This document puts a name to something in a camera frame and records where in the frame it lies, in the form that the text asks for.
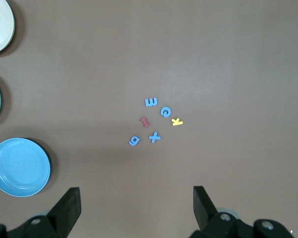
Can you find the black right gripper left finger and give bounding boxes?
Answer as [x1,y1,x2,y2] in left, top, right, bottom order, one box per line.
[7,187,80,238]

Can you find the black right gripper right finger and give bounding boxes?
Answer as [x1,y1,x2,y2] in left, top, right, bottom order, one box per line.
[190,185,255,238]

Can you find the blue foam letter X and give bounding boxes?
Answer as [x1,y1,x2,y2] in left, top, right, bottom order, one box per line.
[148,131,161,144]

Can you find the blue foam digit 9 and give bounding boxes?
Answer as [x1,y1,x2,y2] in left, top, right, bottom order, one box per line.
[128,135,141,147]

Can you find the blue foam letter G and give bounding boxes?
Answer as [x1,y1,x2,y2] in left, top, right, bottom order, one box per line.
[159,106,172,118]

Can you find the blue foam letter E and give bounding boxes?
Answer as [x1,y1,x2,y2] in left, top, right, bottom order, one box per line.
[145,97,158,108]

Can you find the blue plate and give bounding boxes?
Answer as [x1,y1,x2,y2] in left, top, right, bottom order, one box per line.
[0,138,51,198]

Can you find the brown table cover sheet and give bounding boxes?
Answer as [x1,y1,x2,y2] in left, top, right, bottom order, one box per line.
[0,0,298,238]

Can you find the beige plate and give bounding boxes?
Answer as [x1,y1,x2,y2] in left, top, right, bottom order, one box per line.
[0,0,15,56]

